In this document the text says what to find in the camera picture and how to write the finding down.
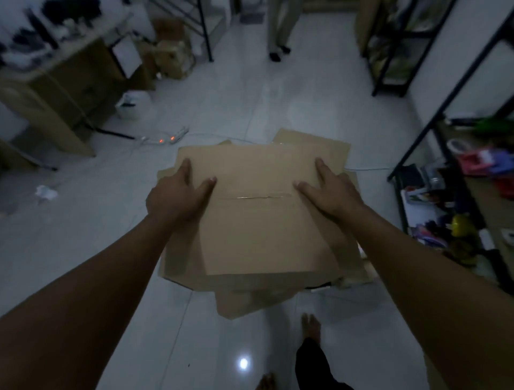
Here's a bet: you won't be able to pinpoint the pile of dark and white items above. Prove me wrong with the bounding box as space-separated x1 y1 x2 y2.
0 0 134 71

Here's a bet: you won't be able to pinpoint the person's right forearm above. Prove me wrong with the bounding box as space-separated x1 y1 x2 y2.
346 204 514 390

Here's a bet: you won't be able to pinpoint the black metal storage rack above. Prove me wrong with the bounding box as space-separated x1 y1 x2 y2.
359 0 458 98

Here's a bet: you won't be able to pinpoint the blue plastic item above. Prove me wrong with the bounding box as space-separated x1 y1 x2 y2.
487 149 514 176

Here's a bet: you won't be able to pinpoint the person's black trouser leg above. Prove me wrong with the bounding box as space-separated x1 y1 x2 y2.
295 337 355 390

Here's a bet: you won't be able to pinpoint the person's left forearm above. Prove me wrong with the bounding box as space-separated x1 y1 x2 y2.
0 215 179 390

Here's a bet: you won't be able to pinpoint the person's right hand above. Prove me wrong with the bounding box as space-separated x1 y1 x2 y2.
293 158 366 222

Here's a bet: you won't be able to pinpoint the white power strip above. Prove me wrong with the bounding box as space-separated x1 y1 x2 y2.
141 126 190 145

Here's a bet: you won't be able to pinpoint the white flat board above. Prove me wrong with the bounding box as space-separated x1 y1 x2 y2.
111 35 143 79

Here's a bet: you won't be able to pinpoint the white plastic container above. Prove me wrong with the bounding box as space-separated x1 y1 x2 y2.
115 90 152 121

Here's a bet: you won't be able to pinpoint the yellow plastic item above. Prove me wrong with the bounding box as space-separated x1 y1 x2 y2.
451 214 478 238

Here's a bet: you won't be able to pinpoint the crumpled white paper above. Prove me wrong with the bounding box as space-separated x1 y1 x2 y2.
35 184 59 202

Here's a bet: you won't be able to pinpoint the large flat brown cardboard sheet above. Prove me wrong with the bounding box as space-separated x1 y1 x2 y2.
157 166 375 293

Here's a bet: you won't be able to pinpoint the wooden table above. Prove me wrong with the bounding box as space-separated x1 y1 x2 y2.
0 24 158 171

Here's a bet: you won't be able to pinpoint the black metal shelf with wooden boards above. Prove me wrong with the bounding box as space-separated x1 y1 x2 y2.
387 12 514 296

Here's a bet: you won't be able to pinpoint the person's left hand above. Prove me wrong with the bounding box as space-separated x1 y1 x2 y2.
146 158 217 232

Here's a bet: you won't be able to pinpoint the white paper sheets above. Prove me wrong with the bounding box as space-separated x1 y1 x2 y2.
401 189 447 238

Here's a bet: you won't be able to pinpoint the red item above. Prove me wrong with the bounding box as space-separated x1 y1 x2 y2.
493 176 514 200

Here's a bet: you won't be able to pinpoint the person's bare right foot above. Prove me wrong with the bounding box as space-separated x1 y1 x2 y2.
301 313 322 347

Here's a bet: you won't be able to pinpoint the black cable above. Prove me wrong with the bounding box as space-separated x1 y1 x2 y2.
82 122 136 141

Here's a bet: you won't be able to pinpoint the green plastic item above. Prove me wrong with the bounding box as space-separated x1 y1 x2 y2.
473 116 514 136

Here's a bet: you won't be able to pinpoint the pink plastic item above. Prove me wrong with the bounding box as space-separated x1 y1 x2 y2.
457 149 495 176

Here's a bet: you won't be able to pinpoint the black metal frame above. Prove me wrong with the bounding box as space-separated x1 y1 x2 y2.
149 0 214 63

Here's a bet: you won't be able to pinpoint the white tape roll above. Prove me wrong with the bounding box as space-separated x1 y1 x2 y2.
446 138 470 156

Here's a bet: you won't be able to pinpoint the folded brown cardboard sheet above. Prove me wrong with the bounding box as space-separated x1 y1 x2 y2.
272 128 351 174

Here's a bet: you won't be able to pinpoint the brown cardboard box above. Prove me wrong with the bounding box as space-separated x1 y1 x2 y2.
154 39 194 80
176 142 351 278
152 18 189 42

